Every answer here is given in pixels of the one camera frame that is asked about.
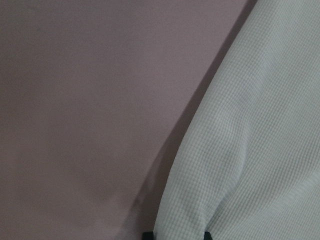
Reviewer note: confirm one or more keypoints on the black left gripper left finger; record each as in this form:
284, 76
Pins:
148, 235

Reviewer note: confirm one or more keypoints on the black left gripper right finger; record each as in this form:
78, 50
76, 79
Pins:
207, 236

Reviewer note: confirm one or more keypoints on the olive green long-sleeve shirt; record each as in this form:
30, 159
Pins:
248, 167

